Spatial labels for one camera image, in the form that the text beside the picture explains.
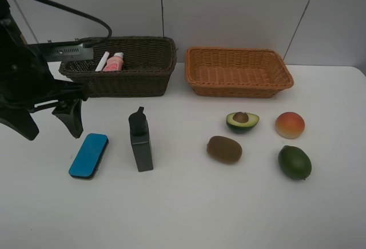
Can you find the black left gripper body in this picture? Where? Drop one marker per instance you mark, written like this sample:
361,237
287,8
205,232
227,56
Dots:
26,80

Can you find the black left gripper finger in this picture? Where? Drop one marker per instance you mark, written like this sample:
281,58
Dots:
69,113
20,121

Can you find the blue whiteboard eraser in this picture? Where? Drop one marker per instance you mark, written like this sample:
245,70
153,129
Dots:
89,156

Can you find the white marker pen red caps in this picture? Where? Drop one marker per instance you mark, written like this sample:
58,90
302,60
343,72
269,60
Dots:
102,62

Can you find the pink bottle white cap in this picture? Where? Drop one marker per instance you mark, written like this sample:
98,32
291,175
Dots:
114,63

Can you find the dark green rectangular bottle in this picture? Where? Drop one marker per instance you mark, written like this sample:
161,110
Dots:
140,140

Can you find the halved avocado with pit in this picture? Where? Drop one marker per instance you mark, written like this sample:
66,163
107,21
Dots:
241,122

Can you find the orange red peach half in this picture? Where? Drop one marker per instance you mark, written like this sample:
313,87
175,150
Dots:
289,125

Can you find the whole green avocado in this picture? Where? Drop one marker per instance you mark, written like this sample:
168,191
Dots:
294,163

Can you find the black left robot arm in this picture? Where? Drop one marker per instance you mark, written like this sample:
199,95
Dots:
10,33

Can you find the dark brown wicker basket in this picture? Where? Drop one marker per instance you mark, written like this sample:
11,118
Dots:
148,65

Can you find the brown kiwi fruit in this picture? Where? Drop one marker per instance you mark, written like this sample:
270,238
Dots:
224,149

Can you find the orange wicker basket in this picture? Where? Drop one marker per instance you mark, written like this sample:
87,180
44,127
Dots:
239,73

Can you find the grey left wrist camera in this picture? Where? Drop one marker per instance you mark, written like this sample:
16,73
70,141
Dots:
64,51

